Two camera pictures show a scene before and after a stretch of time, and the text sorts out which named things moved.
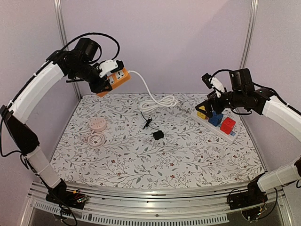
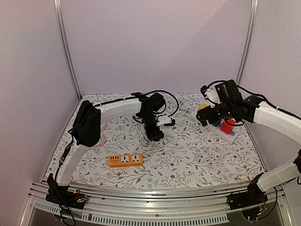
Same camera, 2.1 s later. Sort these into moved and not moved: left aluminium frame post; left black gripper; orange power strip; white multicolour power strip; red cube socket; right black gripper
Moved: left black gripper; orange power strip; right black gripper
Not moved: left aluminium frame post; white multicolour power strip; red cube socket
